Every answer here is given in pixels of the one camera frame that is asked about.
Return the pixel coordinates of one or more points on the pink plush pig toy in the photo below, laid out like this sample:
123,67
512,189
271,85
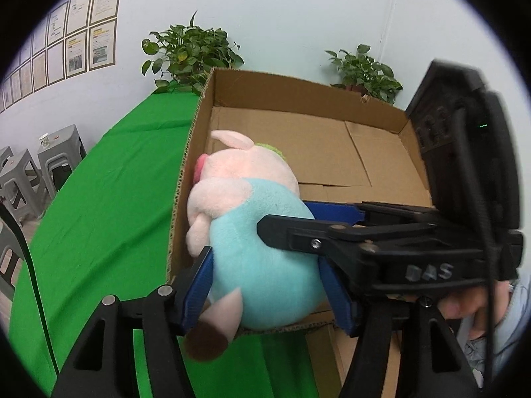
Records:
257,257

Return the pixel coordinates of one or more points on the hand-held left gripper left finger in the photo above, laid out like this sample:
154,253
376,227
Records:
198,288

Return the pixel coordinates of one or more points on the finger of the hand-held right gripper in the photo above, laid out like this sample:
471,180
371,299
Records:
290,234
336,212

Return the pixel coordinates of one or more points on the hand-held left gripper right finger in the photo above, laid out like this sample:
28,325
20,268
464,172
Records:
337,298

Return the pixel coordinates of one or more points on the row of framed wall documents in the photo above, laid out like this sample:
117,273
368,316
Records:
83,29

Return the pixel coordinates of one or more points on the green tablecloth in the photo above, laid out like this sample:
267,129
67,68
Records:
103,215

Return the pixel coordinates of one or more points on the large green potted plant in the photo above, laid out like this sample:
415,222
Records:
191,54

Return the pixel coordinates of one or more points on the brown cardboard box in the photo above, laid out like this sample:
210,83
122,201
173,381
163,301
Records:
290,132

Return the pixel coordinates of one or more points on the small green potted plant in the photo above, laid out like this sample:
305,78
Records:
365,72

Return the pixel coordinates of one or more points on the white paper cup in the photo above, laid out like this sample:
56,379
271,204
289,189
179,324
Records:
44,140

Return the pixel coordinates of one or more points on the grey plastic stool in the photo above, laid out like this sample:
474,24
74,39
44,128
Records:
8,257
5,155
20,182
62,161

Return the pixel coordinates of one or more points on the person's right hand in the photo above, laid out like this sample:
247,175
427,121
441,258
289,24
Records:
460,306

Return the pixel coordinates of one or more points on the person's right forearm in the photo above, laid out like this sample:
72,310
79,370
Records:
512,323

